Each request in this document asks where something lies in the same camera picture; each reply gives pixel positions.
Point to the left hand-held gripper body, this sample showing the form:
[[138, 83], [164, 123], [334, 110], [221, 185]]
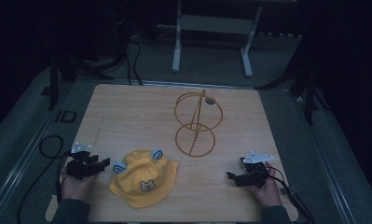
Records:
[[79, 168]]

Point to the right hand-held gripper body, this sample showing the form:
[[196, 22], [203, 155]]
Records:
[[255, 174]]

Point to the yellow bear hat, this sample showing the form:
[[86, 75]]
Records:
[[144, 180]]

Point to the person's left hand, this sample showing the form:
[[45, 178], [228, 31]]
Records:
[[75, 186]]

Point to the person's right hand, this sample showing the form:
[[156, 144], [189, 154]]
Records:
[[267, 193]]

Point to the black tripod stand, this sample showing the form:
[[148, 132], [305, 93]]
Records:
[[308, 90], [68, 68]]

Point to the white metal table frame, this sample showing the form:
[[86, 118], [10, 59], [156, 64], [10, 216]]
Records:
[[211, 25]]

